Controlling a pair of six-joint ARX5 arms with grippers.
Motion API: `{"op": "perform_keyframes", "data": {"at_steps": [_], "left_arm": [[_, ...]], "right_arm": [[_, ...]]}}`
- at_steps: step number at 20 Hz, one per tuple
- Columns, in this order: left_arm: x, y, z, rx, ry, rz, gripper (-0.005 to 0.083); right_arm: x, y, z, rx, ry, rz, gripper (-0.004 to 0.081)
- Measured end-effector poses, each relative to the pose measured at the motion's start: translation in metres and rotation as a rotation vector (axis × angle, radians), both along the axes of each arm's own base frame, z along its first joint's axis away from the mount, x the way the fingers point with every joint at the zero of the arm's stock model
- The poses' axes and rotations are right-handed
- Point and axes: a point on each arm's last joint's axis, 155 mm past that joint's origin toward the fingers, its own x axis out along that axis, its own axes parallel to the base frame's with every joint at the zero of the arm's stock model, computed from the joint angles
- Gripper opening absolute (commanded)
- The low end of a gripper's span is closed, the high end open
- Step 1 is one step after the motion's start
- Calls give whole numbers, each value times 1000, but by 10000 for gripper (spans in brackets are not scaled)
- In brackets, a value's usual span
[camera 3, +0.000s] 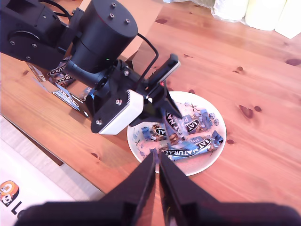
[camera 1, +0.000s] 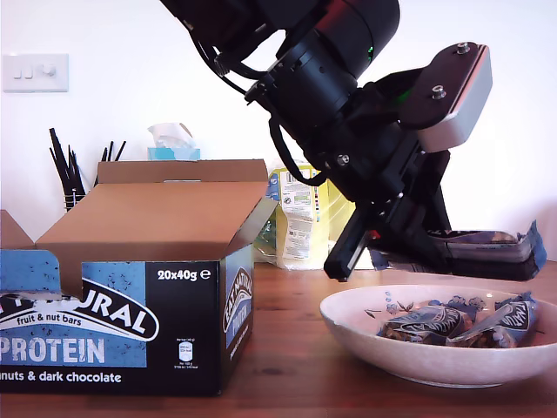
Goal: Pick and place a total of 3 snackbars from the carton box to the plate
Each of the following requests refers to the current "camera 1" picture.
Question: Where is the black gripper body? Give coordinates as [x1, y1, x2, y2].
[245, 64, 431, 280]

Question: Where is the white floral ceramic plate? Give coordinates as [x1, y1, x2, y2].
[319, 285, 557, 388]

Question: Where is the blue black snackbar carton box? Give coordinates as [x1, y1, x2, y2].
[0, 158, 279, 398]

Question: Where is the teal tissue box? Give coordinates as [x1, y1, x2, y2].
[146, 146, 202, 162]

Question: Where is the yellow kitchen roll pack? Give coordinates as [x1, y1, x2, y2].
[253, 158, 362, 271]

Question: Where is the black looping cable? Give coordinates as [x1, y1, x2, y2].
[268, 117, 330, 187]
[186, 21, 273, 95]

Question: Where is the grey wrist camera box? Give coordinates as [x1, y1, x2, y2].
[365, 42, 494, 154]

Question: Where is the wire stick holder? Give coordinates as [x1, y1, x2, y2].
[64, 191, 91, 215]

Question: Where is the white wall light switch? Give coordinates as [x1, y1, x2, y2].
[3, 53, 70, 93]

